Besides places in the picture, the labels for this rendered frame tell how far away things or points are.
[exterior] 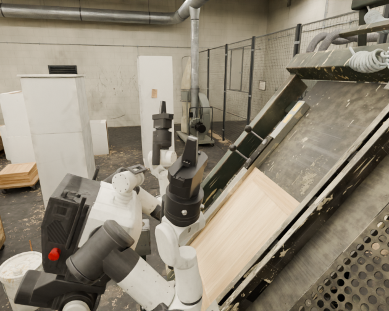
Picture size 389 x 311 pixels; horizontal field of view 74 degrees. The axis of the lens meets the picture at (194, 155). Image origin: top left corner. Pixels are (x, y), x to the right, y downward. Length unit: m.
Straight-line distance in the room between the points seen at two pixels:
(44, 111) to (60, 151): 0.49
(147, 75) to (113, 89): 4.48
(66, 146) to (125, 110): 5.94
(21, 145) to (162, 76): 2.74
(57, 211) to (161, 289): 0.39
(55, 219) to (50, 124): 2.64
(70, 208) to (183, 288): 0.41
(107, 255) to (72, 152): 2.84
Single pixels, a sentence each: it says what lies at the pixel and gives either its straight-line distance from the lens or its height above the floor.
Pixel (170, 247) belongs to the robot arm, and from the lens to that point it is 0.65.
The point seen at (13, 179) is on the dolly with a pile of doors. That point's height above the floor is 0.20.
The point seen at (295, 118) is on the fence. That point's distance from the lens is 1.34.
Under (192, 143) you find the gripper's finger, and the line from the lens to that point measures 0.52.
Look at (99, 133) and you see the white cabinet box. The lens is 6.16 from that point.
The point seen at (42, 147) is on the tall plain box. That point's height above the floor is 0.93.
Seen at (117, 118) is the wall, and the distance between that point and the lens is 9.34.
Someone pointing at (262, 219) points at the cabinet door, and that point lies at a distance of 1.09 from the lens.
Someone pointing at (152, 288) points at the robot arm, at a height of 1.22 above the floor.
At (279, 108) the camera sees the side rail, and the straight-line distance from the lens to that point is 1.56.
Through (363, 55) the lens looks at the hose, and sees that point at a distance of 1.01.
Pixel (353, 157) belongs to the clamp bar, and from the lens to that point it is 0.93.
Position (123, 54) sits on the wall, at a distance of 9.24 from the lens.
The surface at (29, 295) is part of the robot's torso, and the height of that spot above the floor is 1.04.
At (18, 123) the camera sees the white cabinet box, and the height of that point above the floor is 0.94.
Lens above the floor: 1.77
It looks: 18 degrees down
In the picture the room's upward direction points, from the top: straight up
